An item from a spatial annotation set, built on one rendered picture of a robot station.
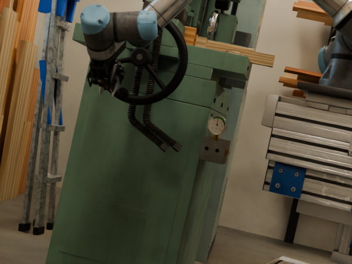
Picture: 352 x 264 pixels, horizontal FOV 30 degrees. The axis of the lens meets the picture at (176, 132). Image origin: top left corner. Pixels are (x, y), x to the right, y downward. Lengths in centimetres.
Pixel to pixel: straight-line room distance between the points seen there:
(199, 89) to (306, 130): 48
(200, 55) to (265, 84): 254
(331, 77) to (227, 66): 45
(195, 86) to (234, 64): 15
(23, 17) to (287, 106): 246
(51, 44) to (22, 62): 71
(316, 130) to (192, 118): 50
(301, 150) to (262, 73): 291
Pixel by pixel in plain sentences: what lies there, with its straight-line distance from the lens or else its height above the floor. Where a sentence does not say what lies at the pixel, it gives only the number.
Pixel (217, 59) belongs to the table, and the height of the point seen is 87.
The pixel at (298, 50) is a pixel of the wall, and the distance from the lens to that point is 473.
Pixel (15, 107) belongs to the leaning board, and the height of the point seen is 53.
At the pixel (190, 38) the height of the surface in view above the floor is 93.
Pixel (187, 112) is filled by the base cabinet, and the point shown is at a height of 68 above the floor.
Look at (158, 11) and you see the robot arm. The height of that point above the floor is 92.
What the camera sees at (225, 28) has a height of 103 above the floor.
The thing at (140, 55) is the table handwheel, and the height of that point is 81.
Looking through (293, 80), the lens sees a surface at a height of 107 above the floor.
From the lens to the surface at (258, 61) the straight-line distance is 231.
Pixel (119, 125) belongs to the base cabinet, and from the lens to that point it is 221.
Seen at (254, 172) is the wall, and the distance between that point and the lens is 468.
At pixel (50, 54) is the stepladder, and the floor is 83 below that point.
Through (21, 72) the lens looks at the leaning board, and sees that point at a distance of 380.
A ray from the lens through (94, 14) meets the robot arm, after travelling 169.
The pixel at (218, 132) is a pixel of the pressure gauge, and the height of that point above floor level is 64.
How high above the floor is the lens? 63
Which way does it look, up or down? 1 degrees down
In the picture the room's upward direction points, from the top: 12 degrees clockwise
